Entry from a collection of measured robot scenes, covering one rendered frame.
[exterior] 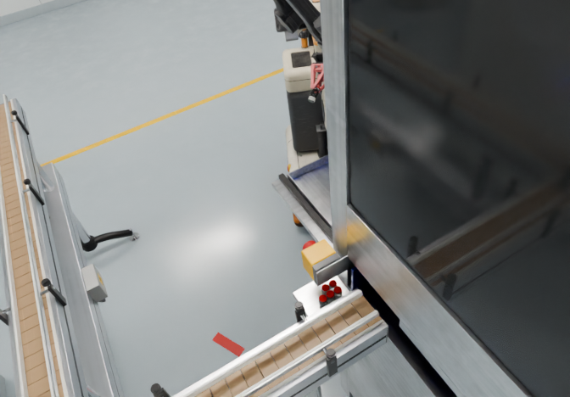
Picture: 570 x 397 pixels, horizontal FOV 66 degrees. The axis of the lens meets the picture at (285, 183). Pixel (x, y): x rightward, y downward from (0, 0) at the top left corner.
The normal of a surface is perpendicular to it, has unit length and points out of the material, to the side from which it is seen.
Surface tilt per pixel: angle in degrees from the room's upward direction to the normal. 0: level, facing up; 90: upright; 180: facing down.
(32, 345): 0
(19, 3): 90
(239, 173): 0
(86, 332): 0
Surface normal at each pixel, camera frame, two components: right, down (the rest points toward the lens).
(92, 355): -0.11, -0.69
